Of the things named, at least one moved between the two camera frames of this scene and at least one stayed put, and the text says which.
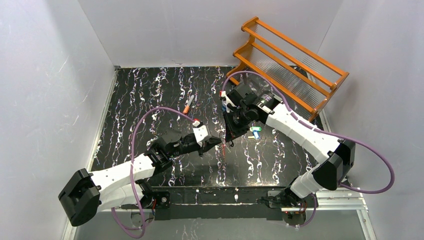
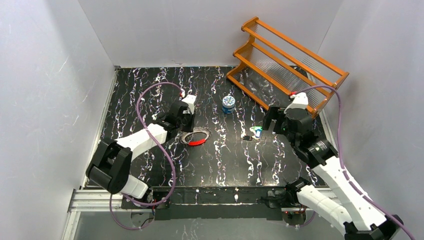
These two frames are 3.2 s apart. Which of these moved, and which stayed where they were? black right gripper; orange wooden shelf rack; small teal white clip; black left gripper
Moved: black right gripper; black left gripper
Stayed: small teal white clip; orange wooden shelf rack
